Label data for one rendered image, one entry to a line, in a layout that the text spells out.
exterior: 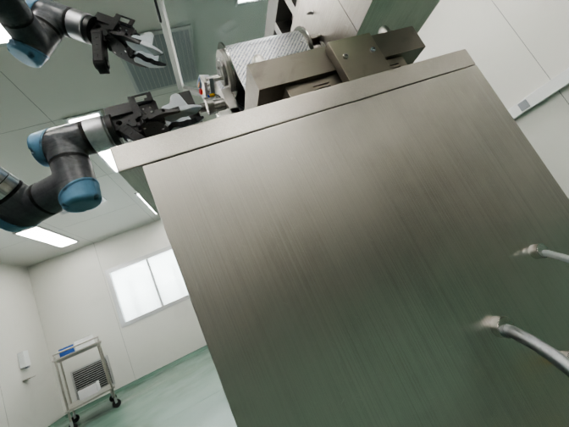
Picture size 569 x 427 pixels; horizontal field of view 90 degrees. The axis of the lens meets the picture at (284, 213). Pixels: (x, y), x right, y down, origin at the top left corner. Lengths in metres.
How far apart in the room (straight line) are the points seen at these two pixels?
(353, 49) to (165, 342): 6.10
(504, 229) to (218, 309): 0.45
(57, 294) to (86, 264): 0.69
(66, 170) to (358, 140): 0.58
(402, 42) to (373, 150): 0.34
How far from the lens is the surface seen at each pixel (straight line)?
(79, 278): 6.88
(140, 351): 6.49
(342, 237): 0.41
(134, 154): 0.44
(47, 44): 1.06
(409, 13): 0.99
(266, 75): 0.59
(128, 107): 0.79
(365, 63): 0.65
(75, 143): 0.77
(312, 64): 0.63
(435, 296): 0.47
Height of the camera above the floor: 0.65
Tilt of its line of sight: 11 degrees up
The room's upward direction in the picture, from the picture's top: 25 degrees counter-clockwise
